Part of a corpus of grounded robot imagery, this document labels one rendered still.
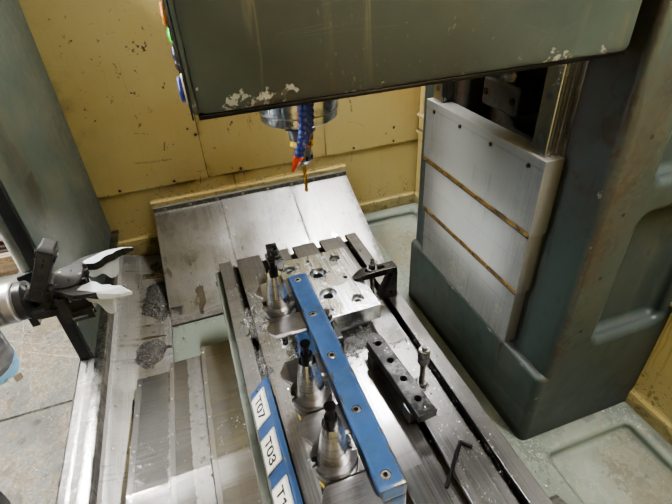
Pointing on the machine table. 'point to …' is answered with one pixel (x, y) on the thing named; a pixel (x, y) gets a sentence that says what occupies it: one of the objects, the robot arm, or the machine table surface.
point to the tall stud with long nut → (423, 364)
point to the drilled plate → (347, 314)
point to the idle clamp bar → (416, 398)
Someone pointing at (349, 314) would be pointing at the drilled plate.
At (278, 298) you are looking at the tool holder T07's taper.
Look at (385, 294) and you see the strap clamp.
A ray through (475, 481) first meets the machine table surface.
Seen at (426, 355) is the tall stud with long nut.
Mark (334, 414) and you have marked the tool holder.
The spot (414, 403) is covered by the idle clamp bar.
